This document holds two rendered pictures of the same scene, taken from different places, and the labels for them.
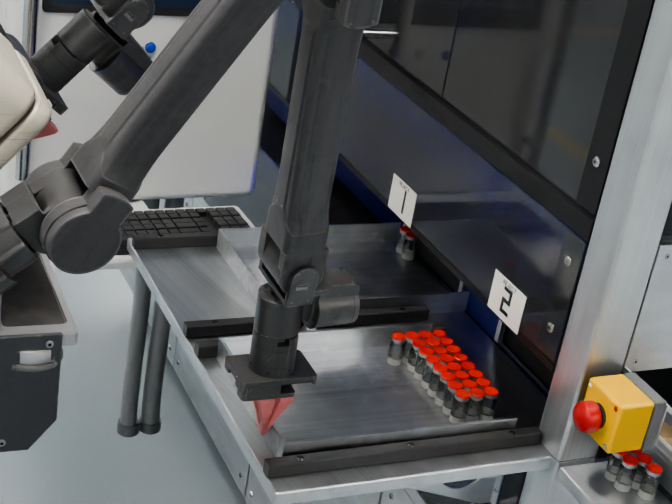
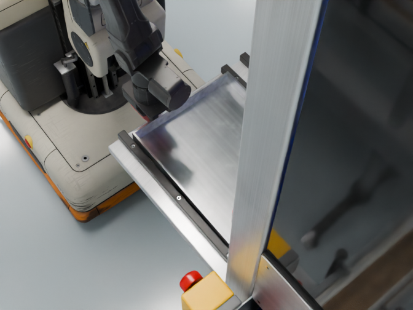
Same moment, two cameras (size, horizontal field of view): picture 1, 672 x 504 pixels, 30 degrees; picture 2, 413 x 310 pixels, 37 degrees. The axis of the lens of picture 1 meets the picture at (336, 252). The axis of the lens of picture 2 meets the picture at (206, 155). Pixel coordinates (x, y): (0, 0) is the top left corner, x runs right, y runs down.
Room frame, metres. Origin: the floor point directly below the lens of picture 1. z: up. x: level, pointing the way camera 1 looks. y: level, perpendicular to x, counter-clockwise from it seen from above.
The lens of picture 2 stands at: (1.30, -0.69, 2.01)
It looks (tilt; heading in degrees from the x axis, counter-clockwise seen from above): 60 degrees down; 77
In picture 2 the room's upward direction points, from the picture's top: 1 degrees clockwise
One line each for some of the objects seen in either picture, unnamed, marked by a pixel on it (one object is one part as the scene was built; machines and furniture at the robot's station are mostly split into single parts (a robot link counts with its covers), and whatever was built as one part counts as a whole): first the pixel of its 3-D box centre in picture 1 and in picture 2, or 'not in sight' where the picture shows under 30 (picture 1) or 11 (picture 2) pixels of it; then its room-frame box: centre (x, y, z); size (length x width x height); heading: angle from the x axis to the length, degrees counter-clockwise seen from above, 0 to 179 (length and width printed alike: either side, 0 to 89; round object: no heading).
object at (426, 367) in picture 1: (434, 376); not in sight; (1.54, -0.17, 0.91); 0.18 x 0.02 x 0.05; 27
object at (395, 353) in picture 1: (396, 349); not in sight; (1.60, -0.11, 0.91); 0.02 x 0.02 x 0.05
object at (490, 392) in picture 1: (461, 374); not in sight; (1.56, -0.21, 0.91); 0.18 x 0.02 x 0.05; 27
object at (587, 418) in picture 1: (590, 416); (193, 283); (1.36, -0.35, 1.00); 0.04 x 0.04 x 0.04; 28
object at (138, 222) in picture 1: (146, 229); not in sight; (2.03, 0.34, 0.82); 0.40 x 0.14 x 0.02; 119
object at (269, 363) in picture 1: (272, 353); (147, 88); (1.35, 0.06, 1.01); 0.10 x 0.07 x 0.07; 117
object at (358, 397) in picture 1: (363, 387); (232, 158); (1.49, -0.07, 0.90); 0.34 x 0.26 x 0.04; 117
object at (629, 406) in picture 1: (619, 412); (209, 304); (1.38, -0.39, 1.00); 0.08 x 0.07 x 0.07; 118
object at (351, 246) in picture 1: (340, 269); not in sight; (1.85, -0.01, 0.90); 0.34 x 0.26 x 0.04; 118
